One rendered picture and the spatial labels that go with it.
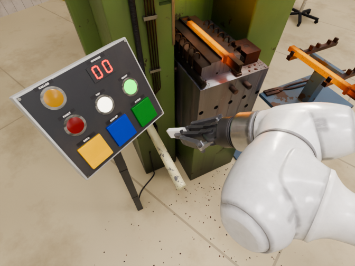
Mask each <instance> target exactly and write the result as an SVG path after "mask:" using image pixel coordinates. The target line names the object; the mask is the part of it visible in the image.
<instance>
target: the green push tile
mask: <svg viewBox="0 0 355 266"><path fill-rule="evenodd" d="M131 111H132V113H133V114H134V116H135V118H136V119H137V121H138V123H139V124H140V126H141V127H144V126H145V125H146V124H147V123H149V122H150V121H151V120H152V119H153V118H154V117H156V116H157V113H156V111H155V109H154V107H153V105H152V103H151V101H150V99H149V98H148V97H145V98H144V99H143V100H141V101H140V102H139V103H138V104H136V105H135V106H133V107H132V108H131Z"/></svg>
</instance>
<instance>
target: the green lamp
mask: <svg viewBox="0 0 355 266"><path fill-rule="evenodd" d="M124 89H125V91H126V92H127V93H128V94H133V93H135V91H136V89H137V86H136V83H135V82H134V81H133V80H127V81H126V82H125V84H124Z"/></svg>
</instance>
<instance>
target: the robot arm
mask: <svg viewBox="0 0 355 266"><path fill-rule="evenodd" d="M196 124H197V125H196ZM166 132H167V133H168V135H169V136H170V137H171V138H176V139H180V141H181V142H182V144H183V145H186V146H189V147H192V148H195V149H198V150H199V151H200V152H201V153H205V148H207V147H208V146H215V145H219V146H222V147H224V148H235V149H237V150H238V151H242V153H241V154H240V156H239V157H238V158H237V160H236V161H235V163H234V165H233V166H232V168H231V170H230V172H229V174H228V176H227V178H226V180H225V182H224V185H223V187H222V191H221V202H220V215H221V221H222V224H223V226H224V228H225V229H226V231H227V232H228V234H229V235H230V236H231V237H232V238H233V239H234V240H235V241H236V242H237V243H238V244H240V245H241V246H242V247H244V248H245V249H247V250H249V251H252V252H256V253H263V254H269V253H273V252H276V251H279V250H282V249H284V248H286V247H288V246H289V245H290V244H291V242H292V240H293V239H297V240H302V241H304V242H306V243H308V242H311V241H313V240H318V239H333V240H337V241H340V242H343V243H347V244H350V245H353V246H355V193H353V192H352V191H350V190H349V189H347V188H346V187H345V186H344V185H343V184H342V182H341V181H340V179H339V178H338V176H337V173H336V171H335V170H333V169H330V168H329V167H328V166H326V165H324V164H323V163H322V162H321V161H322V160H334V159H338V158H341V157H344V156H347V155H350V154H353V153H355V112H354V111H353V110H352V109H351V107H349V106H345V105H342V104H336V103H327V102H304V103H292V104H284V105H281V106H275V107H272V108H270V109H267V110H262V111H261V110H257V111H250V112H240V113H238V114H236V115H235V116H230V117H223V115H222V114H219V115H216V116H214V117H210V118H205V119H201V120H197V121H193V122H191V123H190V125H189V126H186V127H180V128H169V129H168V130H167V131H166Z"/></svg>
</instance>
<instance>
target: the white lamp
mask: <svg viewBox="0 0 355 266"><path fill-rule="evenodd" d="M112 106H113V104H112V101H111V100H110V99H109V98H107V97H102V98H100V99H99V101H98V108H99V110H100V111H102V112H109V111H110V110H111V109H112Z"/></svg>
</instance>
